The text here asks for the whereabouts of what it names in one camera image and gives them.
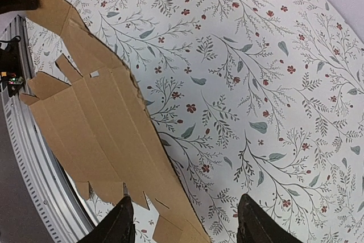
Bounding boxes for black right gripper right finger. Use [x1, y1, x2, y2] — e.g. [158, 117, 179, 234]
[237, 193, 301, 243]

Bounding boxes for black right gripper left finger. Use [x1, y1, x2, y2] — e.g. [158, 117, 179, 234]
[78, 183, 135, 243]

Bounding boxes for brown cardboard box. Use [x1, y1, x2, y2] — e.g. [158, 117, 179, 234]
[19, 0, 209, 242]

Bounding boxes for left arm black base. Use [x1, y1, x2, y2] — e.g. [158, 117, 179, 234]
[1, 35, 25, 97]

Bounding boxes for floral patterned table mat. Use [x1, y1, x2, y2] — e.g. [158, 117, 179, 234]
[27, 0, 363, 242]

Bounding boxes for aluminium front rail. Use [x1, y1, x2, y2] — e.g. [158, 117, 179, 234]
[0, 15, 97, 243]

